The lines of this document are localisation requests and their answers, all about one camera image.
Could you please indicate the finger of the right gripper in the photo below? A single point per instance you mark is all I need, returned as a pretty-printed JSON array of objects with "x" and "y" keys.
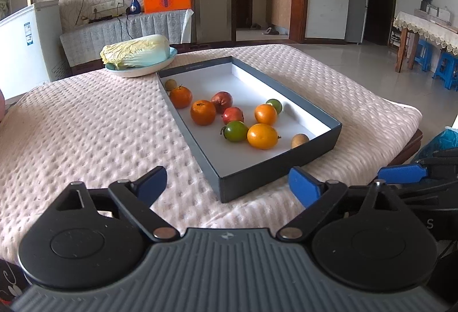
[{"x": 403, "y": 174}]

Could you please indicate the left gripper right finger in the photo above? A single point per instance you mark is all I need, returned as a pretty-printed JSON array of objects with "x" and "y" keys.
[{"x": 335, "y": 211}]

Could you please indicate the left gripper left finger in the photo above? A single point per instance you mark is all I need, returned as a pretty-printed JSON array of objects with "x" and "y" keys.
[{"x": 118, "y": 212}]

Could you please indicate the brown kiwi back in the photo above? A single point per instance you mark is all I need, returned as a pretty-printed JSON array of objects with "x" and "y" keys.
[{"x": 298, "y": 140}]

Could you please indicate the brown kiwi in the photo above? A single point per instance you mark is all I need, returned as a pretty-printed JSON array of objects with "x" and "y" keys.
[
  {"x": 298, "y": 140},
  {"x": 170, "y": 85}
]

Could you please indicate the large yellow-orange orange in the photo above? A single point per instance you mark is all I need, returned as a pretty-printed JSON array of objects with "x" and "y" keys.
[{"x": 262, "y": 136}]

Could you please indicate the orange round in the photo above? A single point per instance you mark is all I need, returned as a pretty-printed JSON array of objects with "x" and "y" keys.
[{"x": 266, "y": 114}]

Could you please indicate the green tomato with stem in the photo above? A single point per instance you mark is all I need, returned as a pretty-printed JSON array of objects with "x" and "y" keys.
[{"x": 235, "y": 131}]

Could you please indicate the red apple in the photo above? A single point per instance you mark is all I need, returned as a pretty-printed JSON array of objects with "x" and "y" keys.
[
  {"x": 222, "y": 101},
  {"x": 232, "y": 113}
]

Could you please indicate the orange mandarin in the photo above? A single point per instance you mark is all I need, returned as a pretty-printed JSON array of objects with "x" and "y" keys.
[
  {"x": 203, "y": 112},
  {"x": 181, "y": 97}
]

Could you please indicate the brown kiwi front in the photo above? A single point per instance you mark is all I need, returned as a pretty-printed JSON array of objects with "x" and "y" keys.
[{"x": 170, "y": 85}]

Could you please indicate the wooden kitchen cabinet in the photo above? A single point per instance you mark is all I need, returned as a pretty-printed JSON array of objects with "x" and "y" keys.
[{"x": 278, "y": 15}]

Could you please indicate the pink quilted table cover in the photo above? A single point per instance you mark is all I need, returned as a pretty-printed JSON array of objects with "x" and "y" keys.
[{"x": 97, "y": 128}]

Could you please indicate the grey shallow cardboard box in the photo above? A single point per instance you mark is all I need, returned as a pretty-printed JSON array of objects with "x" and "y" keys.
[{"x": 234, "y": 169}]

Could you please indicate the blue plastic stool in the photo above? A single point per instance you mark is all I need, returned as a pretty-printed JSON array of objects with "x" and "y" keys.
[
  {"x": 446, "y": 69},
  {"x": 423, "y": 55}
]

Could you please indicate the light blue plate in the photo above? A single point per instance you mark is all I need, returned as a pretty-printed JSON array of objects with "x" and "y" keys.
[{"x": 143, "y": 71}]

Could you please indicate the wooden side table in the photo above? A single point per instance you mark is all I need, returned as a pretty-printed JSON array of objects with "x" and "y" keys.
[{"x": 440, "y": 35}]

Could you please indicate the napa cabbage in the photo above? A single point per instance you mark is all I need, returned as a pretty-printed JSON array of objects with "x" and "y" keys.
[{"x": 135, "y": 53}]

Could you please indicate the cloth-covered tv cabinet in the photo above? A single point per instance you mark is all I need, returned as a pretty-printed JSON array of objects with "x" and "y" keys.
[{"x": 83, "y": 45}]

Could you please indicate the white chest freezer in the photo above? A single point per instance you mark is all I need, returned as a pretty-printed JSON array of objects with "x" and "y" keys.
[{"x": 31, "y": 49}]

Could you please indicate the blue glass bottle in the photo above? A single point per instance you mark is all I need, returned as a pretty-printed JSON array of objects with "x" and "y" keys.
[{"x": 135, "y": 7}]

